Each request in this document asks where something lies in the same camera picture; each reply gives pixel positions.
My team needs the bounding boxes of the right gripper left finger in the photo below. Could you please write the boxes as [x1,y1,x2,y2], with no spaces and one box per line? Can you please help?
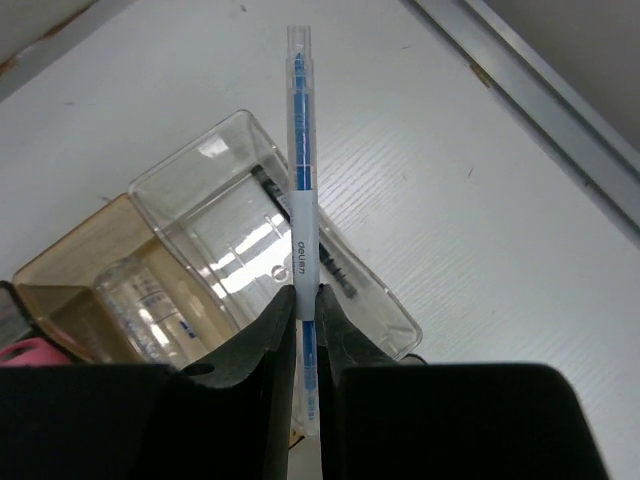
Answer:
[1,286,295,479]

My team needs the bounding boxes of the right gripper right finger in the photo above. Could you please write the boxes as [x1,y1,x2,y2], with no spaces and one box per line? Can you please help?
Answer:
[316,286,600,479]

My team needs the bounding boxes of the clear glue bottle blue cap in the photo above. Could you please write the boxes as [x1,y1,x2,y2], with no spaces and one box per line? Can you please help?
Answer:
[94,256,216,369]

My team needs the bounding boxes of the blue clear highlighter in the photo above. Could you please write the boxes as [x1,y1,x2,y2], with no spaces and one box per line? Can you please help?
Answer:
[286,25,320,436]

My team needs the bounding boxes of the transparent desk organizer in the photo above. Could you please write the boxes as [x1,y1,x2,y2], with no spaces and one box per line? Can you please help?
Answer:
[0,109,424,369]

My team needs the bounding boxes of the black gel pen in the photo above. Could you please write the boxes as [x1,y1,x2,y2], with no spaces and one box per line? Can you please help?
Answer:
[250,165,368,300]

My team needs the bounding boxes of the aluminium rail right side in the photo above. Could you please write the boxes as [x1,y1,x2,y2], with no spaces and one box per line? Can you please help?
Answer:
[407,1,639,235]

